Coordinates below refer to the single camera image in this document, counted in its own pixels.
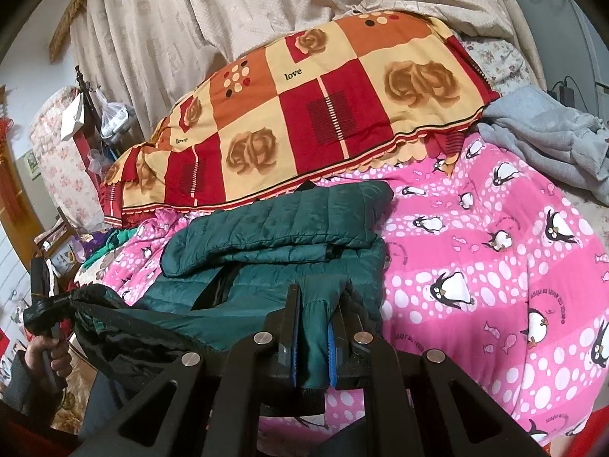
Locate red cloth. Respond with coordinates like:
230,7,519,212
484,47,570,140
0,404,81,457

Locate beige floral bedsheet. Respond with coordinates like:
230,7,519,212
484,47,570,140
561,185,609,234

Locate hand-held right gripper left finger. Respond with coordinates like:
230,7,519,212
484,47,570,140
78,283,305,457

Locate person's dark pants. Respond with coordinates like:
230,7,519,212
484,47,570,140
78,371,143,441

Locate pink penguin blanket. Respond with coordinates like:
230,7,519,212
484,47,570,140
102,131,609,448

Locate black power adapter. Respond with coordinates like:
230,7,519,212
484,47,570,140
552,76,579,105

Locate beige patterned curtain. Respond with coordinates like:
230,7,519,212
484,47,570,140
50,0,548,139

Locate red knot ornament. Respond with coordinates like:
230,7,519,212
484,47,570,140
0,86,20,220

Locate red yellow rose pillow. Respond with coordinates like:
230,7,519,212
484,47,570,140
102,11,500,227

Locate white paper bag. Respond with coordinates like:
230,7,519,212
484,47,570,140
59,93,86,141

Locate floral hanging cloth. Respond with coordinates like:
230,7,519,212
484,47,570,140
29,86,105,229

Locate dark coat rack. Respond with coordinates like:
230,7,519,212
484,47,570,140
73,64,103,186

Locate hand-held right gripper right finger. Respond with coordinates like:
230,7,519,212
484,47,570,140
328,309,548,457

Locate floral pillow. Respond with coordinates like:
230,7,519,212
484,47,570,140
459,38,531,98

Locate person's left hand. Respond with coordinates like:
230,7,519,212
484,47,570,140
25,334,73,378

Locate person's left forearm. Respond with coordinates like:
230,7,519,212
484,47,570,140
0,350,65,417

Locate green cloth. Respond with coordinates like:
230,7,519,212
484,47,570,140
88,228,139,267

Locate clear plastic bag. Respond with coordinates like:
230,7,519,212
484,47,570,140
97,90,139,148

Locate green puffer jacket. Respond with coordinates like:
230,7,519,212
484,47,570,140
71,180,395,420

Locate grey sweatshirt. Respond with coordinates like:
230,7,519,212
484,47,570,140
477,85,609,201

